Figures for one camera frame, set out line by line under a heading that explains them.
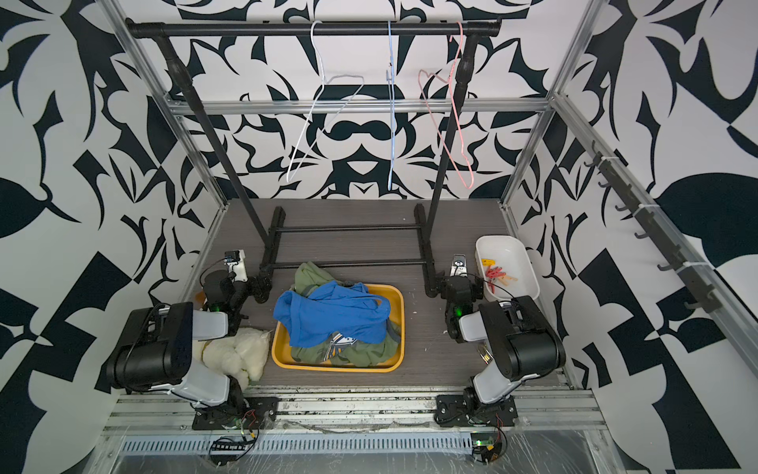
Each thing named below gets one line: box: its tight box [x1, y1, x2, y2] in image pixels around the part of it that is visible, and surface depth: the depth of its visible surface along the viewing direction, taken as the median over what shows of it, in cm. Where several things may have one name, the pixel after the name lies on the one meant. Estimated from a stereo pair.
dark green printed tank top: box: [290, 261, 402, 368], surface depth 80 cm
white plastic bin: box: [474, 236, 540, 300], surface depth 101 cm
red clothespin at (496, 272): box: [485, 266, 507, 279], surface depth 98 cm
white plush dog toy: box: [192, 326, 272, 392], surface depth 76 cm
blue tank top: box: [272, 280, 392, 348], surface depth 80 cm
